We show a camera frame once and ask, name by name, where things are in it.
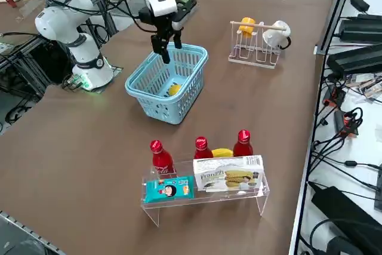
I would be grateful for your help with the orange black electronic device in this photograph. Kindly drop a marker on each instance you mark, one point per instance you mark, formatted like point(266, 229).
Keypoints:
point(347, 123)
point(334, 96)

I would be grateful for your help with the white biscuit box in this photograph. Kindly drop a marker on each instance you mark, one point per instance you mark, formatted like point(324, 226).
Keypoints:
point(226, 174)

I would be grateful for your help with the yellow cup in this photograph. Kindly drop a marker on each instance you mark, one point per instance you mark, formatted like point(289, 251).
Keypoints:
point(245, 31)

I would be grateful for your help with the clear acrylic rack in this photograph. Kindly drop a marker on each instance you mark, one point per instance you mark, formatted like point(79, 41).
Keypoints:
point(226, 196)

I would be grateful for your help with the large black power brick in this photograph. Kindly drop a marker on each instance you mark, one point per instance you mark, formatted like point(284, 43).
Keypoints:
point(337, 204)

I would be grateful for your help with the teal snack packet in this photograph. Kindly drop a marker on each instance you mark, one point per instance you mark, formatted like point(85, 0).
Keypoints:
point(167, 190)

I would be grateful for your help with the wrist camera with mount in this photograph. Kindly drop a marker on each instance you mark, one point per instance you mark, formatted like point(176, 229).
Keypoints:
point(186, 13)

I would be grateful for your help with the light blue plastic basket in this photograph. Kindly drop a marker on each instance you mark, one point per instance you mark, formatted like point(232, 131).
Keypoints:
point(149, 111)

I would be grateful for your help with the yellow starfruit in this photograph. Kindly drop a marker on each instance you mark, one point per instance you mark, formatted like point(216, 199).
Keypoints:
point(222, 153)

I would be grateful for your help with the small black power adapter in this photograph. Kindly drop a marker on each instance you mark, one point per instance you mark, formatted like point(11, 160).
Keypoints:
point(359, 4)

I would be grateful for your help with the white cup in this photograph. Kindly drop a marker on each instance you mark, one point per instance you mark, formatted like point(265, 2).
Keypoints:
point(276, 38)

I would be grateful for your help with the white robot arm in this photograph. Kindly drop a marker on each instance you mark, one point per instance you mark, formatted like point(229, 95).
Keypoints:
point(59, 19)

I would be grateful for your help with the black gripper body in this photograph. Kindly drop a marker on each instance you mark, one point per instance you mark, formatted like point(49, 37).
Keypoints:
point(164, 25)

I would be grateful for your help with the aluminium camera post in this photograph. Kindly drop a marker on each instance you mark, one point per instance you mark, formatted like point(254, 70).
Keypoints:
point(335, 13)

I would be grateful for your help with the white post bracket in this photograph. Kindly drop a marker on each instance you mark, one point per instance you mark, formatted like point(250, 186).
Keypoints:
point(317, 49)

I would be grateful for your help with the yellow fruit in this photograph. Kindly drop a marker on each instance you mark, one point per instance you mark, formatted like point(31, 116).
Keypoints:
point(175, 89)

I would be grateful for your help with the aluminium rail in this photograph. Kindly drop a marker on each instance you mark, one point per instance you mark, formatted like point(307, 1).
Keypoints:
point(30, 231)

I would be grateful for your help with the red cola drink bottle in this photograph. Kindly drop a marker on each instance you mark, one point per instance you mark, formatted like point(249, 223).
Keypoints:
point(202, 151)
point(161, 159)
point(243, 147)

